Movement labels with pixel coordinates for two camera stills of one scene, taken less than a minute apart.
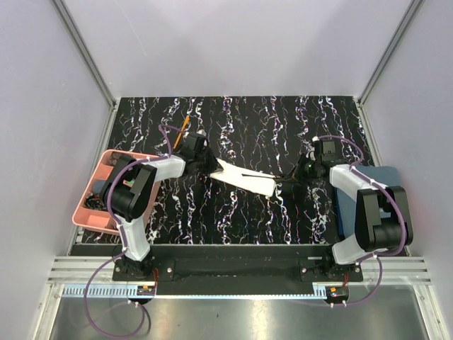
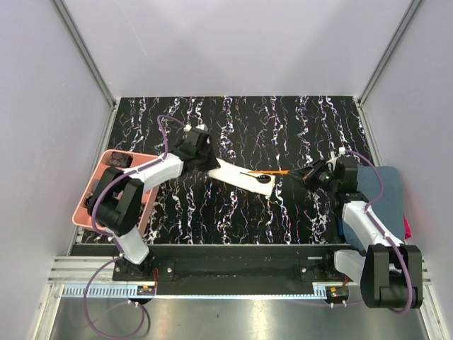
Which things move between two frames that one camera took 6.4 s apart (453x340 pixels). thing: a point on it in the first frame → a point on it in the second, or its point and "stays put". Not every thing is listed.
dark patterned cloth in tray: x=114 y=157 stays put
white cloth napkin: x=244 y=179 stays put
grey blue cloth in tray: x=98 y=185 stays put
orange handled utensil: x=184 y=125 → x=277 y=172
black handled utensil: x=277 y=178 → x=262 y=178
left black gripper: x=214 y=165 stays put
